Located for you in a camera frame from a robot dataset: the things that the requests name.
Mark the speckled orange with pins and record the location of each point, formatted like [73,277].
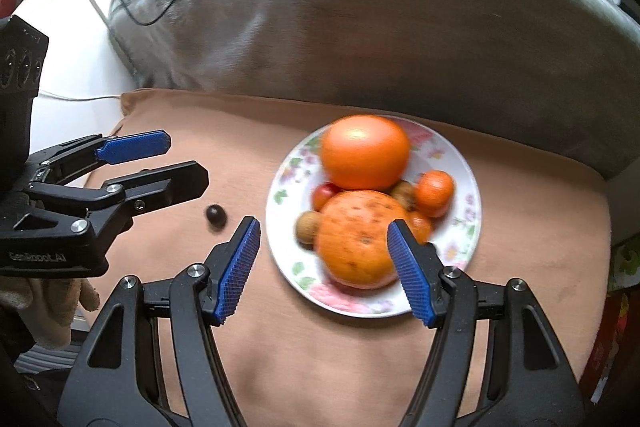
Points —
[357,242]

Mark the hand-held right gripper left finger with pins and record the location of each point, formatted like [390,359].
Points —
[235,277]

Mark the red printed box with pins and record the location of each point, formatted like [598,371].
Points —
[607,347]

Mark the person's left hand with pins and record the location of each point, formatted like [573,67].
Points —
[50,307]

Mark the large smooth orange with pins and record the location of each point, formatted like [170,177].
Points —
[362,152]

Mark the small mandarin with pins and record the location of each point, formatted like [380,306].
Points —
[434,193]
[420,226]

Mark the green printed packet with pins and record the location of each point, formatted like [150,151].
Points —
[625,264]

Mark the white floral plate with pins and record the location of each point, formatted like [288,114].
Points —
[445,147]

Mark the red cherry tomato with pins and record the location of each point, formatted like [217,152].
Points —
[324,194]

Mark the brown longan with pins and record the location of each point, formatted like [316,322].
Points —
[402,195]

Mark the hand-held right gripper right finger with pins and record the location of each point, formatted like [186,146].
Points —
[410,277]

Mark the dark grape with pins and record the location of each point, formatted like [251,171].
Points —
[216,216]

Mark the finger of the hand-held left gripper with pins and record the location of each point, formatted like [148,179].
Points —
[135,147]
[170,184]

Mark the tan longan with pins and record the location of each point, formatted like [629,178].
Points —
[306,227]

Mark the grey blanket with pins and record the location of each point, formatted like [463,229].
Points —
[375,32]

